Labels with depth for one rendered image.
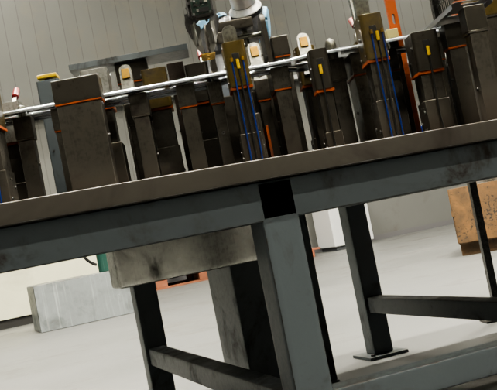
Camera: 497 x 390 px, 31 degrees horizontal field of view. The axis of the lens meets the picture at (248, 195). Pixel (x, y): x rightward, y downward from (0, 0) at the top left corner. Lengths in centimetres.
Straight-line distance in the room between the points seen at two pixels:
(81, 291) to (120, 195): 677
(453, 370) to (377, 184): 42
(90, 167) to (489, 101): 98
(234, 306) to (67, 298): 546
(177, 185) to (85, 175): 65
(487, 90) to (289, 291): 74
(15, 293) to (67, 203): 852
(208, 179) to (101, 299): 678
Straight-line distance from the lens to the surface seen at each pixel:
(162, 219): 170
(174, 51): 279
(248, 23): 270
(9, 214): 162
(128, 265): 194
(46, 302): 836
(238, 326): 301
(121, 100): 260
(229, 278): 299
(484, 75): 219
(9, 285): 1014
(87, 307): 842
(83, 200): 163
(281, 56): 271
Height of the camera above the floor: 58
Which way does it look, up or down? 2 degrees up
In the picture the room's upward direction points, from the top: 11 degrees counter-clockwise
